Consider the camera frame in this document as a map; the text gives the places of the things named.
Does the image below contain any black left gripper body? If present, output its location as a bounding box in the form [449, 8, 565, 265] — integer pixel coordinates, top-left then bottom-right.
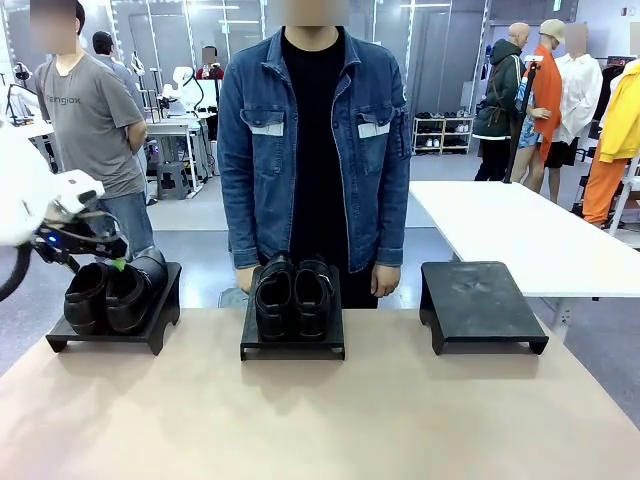
[34, 219, 109, 262]

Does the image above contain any black buckle strap shoe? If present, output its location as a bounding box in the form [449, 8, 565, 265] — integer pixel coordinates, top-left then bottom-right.
[293, 258, 335, 341]
[255, 250, 296, 342]

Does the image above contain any person's right forearm denim sleeve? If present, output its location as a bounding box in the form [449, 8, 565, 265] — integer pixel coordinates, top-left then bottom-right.
[221, 189, 262, 271]

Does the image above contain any person's left forearm denim sleeve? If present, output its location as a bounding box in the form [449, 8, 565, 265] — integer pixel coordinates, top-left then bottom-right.
[374, 169, 413, 271]

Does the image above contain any black sloped shoe stand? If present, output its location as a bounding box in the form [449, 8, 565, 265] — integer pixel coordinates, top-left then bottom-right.
[418, 260, 550, 356]
[45, 260, 182, 356]
[239, 264, 346, 361]

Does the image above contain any dark-haired person in grey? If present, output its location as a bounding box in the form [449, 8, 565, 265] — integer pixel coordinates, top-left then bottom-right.
[92, 30, 147, 119]

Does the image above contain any seated person in red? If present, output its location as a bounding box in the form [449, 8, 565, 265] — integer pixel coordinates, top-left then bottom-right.
[196, 45, 225, 82]

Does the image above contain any person in denim jacket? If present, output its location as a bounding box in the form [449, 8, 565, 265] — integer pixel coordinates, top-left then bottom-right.
[217, 0, 414, 311]

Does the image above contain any person in white shirt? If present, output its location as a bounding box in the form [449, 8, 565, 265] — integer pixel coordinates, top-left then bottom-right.
[542, 22, 605, 205]

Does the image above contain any person's right hand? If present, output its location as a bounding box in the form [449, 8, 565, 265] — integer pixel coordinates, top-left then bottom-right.
[235, 267, 259, 295]

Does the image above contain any person's left hand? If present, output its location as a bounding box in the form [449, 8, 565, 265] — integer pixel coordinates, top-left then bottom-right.
[372, 264, 400, 299]

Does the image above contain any grey plastic stool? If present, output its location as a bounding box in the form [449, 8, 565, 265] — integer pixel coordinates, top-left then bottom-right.
[155, 160, 192, 201]

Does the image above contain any man in grey T-shirt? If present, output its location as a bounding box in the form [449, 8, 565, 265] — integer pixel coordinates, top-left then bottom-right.
[30, 0, 156, 262]

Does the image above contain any white workbench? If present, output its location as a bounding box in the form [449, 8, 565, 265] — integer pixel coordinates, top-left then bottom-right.
[143, 109, 217, 197]

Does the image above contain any white shoe rack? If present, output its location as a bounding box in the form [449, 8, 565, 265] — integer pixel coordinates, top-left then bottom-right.
[412, 112, 475, 156]

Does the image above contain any white long table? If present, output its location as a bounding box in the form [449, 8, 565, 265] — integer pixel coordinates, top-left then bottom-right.
[408, 179, 640, 301]

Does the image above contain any mannequin in dark hoodie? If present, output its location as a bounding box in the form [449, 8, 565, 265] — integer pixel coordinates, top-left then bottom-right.
[472, 22, 534, 182]

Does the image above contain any mannequin in orange top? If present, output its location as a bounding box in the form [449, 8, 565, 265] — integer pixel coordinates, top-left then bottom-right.
[509, 19, 567, 194]

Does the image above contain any dark hanging garment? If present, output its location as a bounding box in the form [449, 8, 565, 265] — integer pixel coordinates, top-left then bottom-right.
[589, 62, 627, 137]

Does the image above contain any mannequin in yellow jacket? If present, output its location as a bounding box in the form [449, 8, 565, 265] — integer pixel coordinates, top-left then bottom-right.
[581, 58, 640, 227]

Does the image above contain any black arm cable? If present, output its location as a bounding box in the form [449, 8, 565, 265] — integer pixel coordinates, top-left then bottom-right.
[0, 244, 34, 304]

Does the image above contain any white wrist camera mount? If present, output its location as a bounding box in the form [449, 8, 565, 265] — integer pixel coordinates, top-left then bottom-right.
[49, 169, 106, 214]

